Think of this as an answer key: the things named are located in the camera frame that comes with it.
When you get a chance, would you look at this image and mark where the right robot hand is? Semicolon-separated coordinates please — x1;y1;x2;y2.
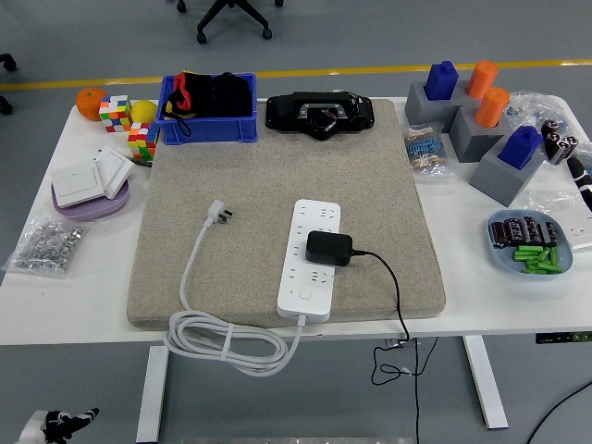
566;155;592;212

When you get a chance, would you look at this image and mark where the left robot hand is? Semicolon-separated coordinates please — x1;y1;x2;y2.
18;406;101;444

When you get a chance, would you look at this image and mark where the black plug adapter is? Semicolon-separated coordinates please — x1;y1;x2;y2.
304;230;354;267

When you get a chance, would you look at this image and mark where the white power strip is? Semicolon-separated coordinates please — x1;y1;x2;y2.
276;198;342;323

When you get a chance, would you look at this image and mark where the clear plastic bag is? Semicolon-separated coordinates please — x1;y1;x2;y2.
526;190;592;253

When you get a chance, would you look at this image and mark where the bundle of black capacitors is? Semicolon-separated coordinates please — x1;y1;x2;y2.
540;117;580;166

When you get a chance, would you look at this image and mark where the blue square peg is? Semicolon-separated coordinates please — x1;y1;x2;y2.
424;60;459;102
498;125;545;171

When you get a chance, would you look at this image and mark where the row of dark capacitors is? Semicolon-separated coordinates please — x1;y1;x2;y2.
489;216;560;250

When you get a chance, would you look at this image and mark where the grey holder block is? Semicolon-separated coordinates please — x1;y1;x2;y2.
469;138;547;208
404;80;477;134
448;106;510;163

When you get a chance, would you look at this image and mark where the pile of green batteries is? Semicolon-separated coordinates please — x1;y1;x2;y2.
512;244;563;275

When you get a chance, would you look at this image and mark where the clear bag of blue parts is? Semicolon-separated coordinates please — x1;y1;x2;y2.
503;90;570;135

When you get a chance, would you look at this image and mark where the light blue plate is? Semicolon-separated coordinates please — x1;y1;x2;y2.
486;210;574;282

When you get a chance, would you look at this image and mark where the orange cylinder peg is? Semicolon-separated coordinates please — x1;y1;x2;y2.
465;59;500;100
474;86;511;129

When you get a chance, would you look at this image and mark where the table control panel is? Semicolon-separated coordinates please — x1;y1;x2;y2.
535;331;592;345

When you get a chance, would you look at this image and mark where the bag of resistors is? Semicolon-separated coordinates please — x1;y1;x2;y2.
402;122;454;179

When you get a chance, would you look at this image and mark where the bag of metal nuts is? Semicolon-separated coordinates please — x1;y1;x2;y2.
2;215;93;278

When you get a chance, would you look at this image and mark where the purple tray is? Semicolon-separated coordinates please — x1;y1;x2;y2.
50;178;131;220

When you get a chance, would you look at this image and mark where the colourful puzzle cube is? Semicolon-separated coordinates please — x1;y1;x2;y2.
127;121;161;162
98;94;133;133

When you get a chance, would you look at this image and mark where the grey-brown mat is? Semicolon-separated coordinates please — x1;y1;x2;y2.
126;97;448;330

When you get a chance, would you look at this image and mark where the black electronic device housing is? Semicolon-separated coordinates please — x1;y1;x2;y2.
265;90;375;142

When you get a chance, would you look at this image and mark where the orange fruit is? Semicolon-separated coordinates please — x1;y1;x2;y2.
75;87;108;122

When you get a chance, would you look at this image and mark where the yellow lemon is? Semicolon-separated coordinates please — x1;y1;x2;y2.
130;99;158;124

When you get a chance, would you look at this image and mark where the blue plastic bin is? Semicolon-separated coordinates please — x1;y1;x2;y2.
154;72;259;145

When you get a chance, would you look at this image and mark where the black and red cloth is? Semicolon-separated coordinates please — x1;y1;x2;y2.
160;70;254;138

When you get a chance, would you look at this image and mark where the black office chair base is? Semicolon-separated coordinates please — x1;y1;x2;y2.
175;0;286;45

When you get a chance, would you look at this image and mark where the black floor cable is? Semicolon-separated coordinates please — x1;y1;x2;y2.
526;381;592;444

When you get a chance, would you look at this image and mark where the large white wall switch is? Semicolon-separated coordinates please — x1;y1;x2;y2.
49;161;106;209

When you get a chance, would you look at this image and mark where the small white wall switch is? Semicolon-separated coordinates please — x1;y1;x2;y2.
94;144;135;201

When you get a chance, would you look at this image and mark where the white power strip cord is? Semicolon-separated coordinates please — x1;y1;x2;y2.
164;198;307;378

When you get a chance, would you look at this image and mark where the black adapter cord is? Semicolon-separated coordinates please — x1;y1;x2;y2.
351;249;440;444

